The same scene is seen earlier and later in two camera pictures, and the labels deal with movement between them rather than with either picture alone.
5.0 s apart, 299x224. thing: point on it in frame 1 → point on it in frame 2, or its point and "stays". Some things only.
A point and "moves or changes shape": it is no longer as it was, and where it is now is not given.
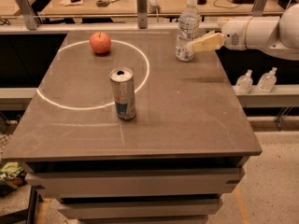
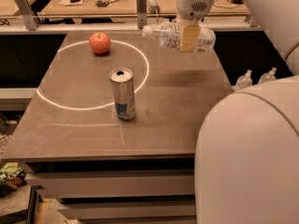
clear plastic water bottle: [189, 23] moves or changes shape
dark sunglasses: [101, 3] stays
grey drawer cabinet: [137, 190] stays
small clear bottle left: [244, 83] stays
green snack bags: [11, 176] stays
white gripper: [234, 34] → [193, 7]
